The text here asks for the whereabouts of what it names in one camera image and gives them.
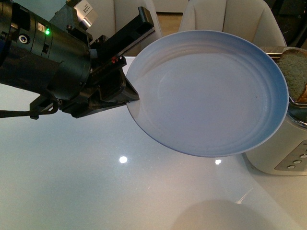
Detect beige chair on right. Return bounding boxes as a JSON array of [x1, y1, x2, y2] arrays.
[[179, 0, 287, 47]]

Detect black cable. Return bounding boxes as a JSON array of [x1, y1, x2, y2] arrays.
[[0, 109, 58, 118]]

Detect white chrome two-slot toaster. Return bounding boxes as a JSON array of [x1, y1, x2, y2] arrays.
[[245, 46, 307, 176]]

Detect beige chair on left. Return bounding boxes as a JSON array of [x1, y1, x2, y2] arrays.
[[111, 0, 163, 57]]

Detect light blue round plate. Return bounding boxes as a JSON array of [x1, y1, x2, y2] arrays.
[[127, 30, 289, 157]]

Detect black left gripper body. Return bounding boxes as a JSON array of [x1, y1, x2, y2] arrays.
[[29, 0, 123, 114]]

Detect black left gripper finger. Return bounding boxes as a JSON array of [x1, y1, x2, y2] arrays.
[[95, 7, 154, 72], [71, 68, 140, 118]]

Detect brown bread slice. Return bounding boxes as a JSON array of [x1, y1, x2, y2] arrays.
[[277, 49, 307, 104]]

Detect beige chair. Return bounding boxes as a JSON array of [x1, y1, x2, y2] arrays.
[[111, 0, 163, 57], [179, 0, 287, 47]]

